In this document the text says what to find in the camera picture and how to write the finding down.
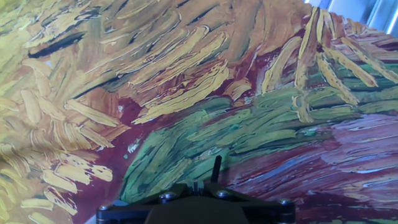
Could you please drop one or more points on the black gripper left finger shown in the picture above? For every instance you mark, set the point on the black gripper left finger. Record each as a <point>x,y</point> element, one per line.
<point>124,214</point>

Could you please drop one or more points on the painted wheat field cloth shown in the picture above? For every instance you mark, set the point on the painted wheat field cloth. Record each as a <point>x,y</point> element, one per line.
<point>186,93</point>

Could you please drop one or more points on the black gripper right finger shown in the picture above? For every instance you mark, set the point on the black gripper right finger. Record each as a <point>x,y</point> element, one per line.
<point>270,214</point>

